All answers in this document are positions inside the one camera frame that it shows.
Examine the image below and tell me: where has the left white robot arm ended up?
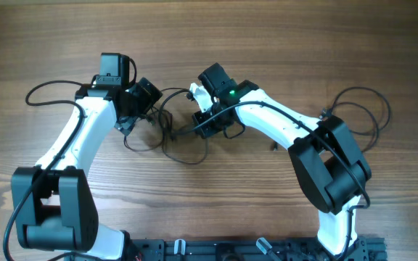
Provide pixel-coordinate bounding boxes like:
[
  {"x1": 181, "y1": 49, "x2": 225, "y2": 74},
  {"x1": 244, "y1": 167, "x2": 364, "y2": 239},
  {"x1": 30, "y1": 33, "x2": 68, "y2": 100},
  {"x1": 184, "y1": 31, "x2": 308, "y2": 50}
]
[{"x1": 2, "y1": 53, "x2": 162, "y2": 260}]

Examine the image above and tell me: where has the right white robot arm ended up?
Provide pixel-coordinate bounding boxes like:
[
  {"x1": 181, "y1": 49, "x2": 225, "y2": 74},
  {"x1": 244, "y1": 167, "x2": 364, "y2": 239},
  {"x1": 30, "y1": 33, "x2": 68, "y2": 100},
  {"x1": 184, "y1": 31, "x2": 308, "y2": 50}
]
[{"x1": 189, "y1": 63, "x2": 372, "y2": 260}]

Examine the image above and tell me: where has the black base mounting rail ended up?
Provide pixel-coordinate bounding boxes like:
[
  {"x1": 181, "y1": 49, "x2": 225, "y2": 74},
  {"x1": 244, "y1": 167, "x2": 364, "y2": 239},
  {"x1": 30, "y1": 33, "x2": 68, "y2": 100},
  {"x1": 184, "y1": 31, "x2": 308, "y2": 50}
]
[{"x1": 117, "y1": 236, "x2": 388, "y2": 261}]

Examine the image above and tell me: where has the black thin usb cable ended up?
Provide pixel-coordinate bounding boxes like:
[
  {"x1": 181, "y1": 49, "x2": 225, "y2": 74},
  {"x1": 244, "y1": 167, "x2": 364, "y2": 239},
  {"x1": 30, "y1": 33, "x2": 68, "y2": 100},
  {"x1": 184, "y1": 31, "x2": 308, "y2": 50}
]
[{"x1": 270, "y1": 86, "x2": 392, "y2": 153}]

